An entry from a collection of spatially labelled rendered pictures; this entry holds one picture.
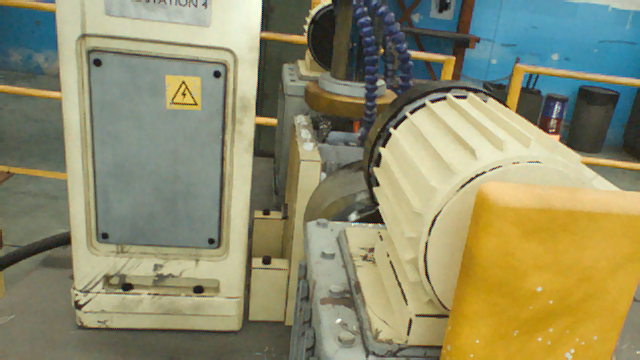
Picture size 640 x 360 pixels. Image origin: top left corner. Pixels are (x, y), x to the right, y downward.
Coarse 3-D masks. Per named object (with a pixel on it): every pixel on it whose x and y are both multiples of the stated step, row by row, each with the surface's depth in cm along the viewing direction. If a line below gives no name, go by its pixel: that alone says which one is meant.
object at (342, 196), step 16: (336, 176) 100; (352, 176) 97; (320, 192) 100; (336, 192) 95; (352, 192) 92; (368, 192) 90; (320, 208) 96; (336, 208) 90; (352, 208) 89; (368, 208) 88; (304, 224) 103; (384, 224) 87
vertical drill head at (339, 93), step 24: (384, 0) 106; (336, 24) 109; (336, 48) 110; (360, 48) 108; (336, 72) 111; (360, 72) 109; (312, 96) 110; (336, 96) 108; (360, 96) 109; (384, 96) 113; (360, 120) 109
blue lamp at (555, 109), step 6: (546, 102) 153; (552, 102) 151; (558, 102) 151; (564, 102) 151; (546, 108) 153; (552, 108) 152; (558, 108) 151; (564, 108) 152; (546, 114) 153; (552, 114) 152; (558, 114) 152; (564, 114) 153
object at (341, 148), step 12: (336, 132) 123; (348, 132) 123; (324, 144) 114; (336, 144) 119; (348, 144) 120; (360, 144) 124; (324, 156) 114; (336, 156) 115; (348, 156) 115; (360, 156) 115; (324, 168) 115; (336, 168) 116
